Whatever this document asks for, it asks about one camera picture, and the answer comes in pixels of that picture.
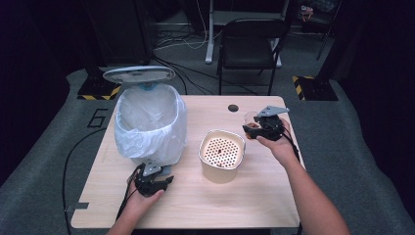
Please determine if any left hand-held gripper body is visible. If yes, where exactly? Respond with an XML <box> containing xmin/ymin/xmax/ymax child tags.
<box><xmin>133</xmin><ymin>162</ymin><xmax>170</xmax><ymax>198</ymax></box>

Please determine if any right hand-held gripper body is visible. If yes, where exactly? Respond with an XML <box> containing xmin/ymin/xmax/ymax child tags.
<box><xmin>253</xmin><ymin>105</ymin><xmax>292</xmax><ymax>142</ymax></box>

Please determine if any white plastic trash bag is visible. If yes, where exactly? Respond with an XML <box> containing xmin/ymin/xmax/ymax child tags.
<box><xmin>114</xmin><ymin>83</ymin><xmax>189</xmax><ymax>165</ymax></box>

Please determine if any white pedal trash can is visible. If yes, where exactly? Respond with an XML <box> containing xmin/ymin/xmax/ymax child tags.
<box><xmin>102</xmin><ymin>65</ymin><xmax>189</xmax><ymax>177</ymax></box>

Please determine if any person's left hand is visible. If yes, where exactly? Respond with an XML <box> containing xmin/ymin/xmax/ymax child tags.
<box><xmin>125</xmin><ymin>183</ymin><xmax>165</xmax><ymax>216</ymax></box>

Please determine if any person's right hand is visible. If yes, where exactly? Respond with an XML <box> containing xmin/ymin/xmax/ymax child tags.
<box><xmin>255</xmin><ymin>117</ymin><xmax>300</xmax><ymax>168</ymax></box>

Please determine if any cream perforated strainer insert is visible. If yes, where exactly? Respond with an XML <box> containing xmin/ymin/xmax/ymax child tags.
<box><xmin>202</xmin><ymin>135</ymin><xmax>243</xmax><ymax>169</ymax></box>

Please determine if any cream square drain container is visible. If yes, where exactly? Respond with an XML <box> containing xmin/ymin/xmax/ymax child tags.
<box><xmin>198</xmin><ymin>128</ymin><xmax>247</xmax><ymax>184</ymax></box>

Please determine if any striped black stand base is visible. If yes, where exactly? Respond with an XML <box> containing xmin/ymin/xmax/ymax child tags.
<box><xmin>292</xmin><ymin>75</ymin><xmax>340</xmax><ymax>102</ymax></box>
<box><xmin>76</xmin><ymin>75</ymin><xmax>126</xmax><ymax>101</ymax></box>

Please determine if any grey tape strip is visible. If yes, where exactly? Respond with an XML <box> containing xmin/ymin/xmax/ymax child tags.
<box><xmin>65</xmin><ymin>202</ymin><xmax>90</xmax><ymax>212</ymax></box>

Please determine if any black folding chair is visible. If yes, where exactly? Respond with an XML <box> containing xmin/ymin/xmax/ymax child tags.
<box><xmin>216</xmin><ymin>18</ymin><xmax>292</xmax><ymax>96</ymax></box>

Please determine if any black cabinet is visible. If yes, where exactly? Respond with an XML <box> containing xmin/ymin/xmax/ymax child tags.
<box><xmin>81</xmin><ymin>0</ymin><xmax>155</xmax><ymax>68</ymax></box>

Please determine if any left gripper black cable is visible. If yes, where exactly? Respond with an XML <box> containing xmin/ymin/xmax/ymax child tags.
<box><xmin>115</xmin><ymin>164</ymin><xmax>145</xmax><ymax>221</ymax></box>

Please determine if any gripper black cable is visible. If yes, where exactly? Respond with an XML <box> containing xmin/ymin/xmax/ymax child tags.
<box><xmin>279</xmin><ymin>125</ymin><xmax>301</xmax><ymax>164</ymax></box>
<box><xmin>115</xmin><ymin>164</ymin><xmax>145</xmax><ymax>221</ymax></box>

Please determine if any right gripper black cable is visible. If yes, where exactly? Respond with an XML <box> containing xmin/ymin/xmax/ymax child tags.
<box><xmin>279</xmin><ymin>125</ymin><xmax>301</xmax><ymax>164</ymax></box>

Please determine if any black floor cables bundle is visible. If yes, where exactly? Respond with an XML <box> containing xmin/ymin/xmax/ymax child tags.
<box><xmin>152</xmin><ymin>56</ymin><xmax>259</xmax><ymax>96</ymax></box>

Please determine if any white desk frame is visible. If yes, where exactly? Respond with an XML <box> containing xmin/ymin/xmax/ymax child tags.
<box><xmin>205</xmin><ymin>0</ymin><xmax>292</xmax><ymax>69</ymax></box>

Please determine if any white floor cable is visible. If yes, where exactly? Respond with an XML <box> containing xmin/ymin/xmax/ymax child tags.
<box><xmin>153</xmin><ymin>0</ymin><xmax>209</xmax><ymax>52</ymax></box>

